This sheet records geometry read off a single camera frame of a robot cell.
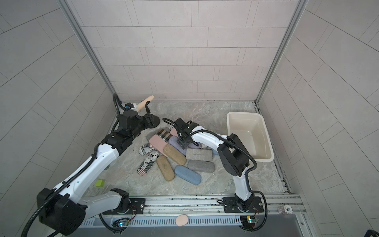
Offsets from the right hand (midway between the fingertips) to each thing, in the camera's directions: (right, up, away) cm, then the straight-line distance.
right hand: (187, 139), depth 92 cm
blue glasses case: (+17, -6, -6) cm, 19 cm away
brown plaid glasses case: (-14, +3, -1) cm, 14 cm away
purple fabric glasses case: (+4, 0, -14) cm, 14 cm away
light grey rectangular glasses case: (+6, -7, -8) cm, 12 cm away
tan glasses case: (-11, -13, -12) cm, 21 cm away
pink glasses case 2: (-18, -2, -3) cm, 18 cm away
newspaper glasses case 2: (-23, -13, -12) cm, 29 cm away
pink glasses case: (-9, +5, +1) cm, 10 cm away
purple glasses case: (-9, 0, -4) cm, 10 cm away
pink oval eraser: (-1, -32, -26) cm, 41 cm away
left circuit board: (-28, -32, -28) cm, 51 cm away
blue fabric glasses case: (+1, -17, -13) cm, 21 cm away
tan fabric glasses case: (-7, -7, -8) cm, 13 cm away
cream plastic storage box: (+42, +6, +1) cm, 42 cm away
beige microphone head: (-27, +22, -7) cm, 35 cm away
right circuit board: (+31, -33, -25) cm, 52 cm away
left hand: (-18, +16, -14) cm, 28 cm away
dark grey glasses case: (+9, -13, -11) cm, 19 cm away
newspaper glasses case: (-25, -5, -4) cm, 26 cm away
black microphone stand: (-26, +20, +1) cm, 32 cm away
